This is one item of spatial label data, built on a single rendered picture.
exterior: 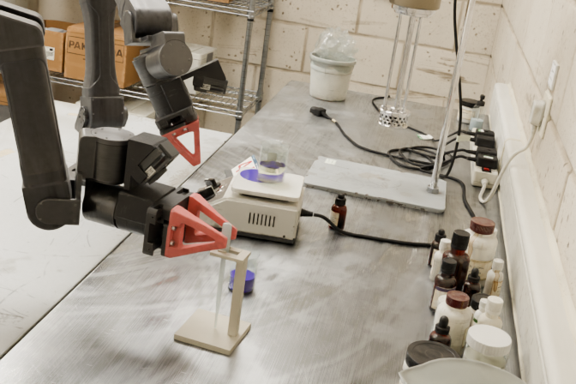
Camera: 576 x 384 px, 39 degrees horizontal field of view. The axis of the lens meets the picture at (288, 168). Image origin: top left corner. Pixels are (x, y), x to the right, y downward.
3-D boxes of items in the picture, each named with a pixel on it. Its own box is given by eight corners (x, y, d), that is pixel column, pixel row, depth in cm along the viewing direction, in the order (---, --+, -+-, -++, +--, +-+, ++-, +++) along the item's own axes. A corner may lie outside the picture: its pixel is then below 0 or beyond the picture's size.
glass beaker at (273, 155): (249, 179, 144) (255, 136, 141) (274, 177, 147) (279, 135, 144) (267, 192, 139) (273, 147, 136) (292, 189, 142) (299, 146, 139)
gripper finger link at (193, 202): (246, 205, 107) (182, 188, 109) (225, 222, 100) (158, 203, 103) (239, 251, 109) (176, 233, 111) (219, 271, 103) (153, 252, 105)
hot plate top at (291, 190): (229, 191, 138) (230, 187, 138) (240, 170, 149) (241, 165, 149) (298, 202, 137) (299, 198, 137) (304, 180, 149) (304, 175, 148)
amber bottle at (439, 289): (425, 303, 126) (435, 255, 123) (445, 304, 126) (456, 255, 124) (432, 315, 123) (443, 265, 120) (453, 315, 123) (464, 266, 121)
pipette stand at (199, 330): (173, 339, 107) (182, 251, 102) (197, 312, 114) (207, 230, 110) (229, 356, 105) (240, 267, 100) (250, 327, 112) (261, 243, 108)
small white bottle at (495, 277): (478, 296, 131) (488, 259, 129) (487, 291, 133) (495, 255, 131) (493, 303, 129) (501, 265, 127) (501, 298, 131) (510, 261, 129)
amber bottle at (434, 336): (441, 376, 107) (452, 324, 104) (419, 368, 108) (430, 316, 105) (447, 366, 109) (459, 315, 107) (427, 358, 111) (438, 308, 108)
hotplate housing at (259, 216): (180, 228, 140) (184, 185, 138) (195, 201, 153) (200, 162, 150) (306, 249, 139) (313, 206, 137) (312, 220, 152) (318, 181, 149)
